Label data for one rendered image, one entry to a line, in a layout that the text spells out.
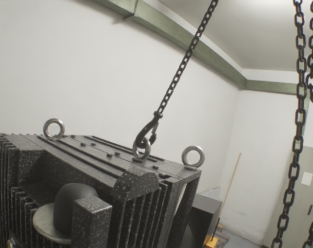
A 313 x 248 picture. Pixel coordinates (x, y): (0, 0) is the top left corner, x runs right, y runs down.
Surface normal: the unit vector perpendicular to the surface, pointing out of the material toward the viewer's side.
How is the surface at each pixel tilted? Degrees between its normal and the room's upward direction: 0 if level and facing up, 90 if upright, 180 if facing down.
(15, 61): 90
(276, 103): 90
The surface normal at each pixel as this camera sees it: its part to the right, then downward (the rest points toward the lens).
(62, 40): 0.67, 0.19
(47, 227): 0.19, -0.98
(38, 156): 0.82, 0.20
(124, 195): -0.40, -0.47
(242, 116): -0.72, -0.08
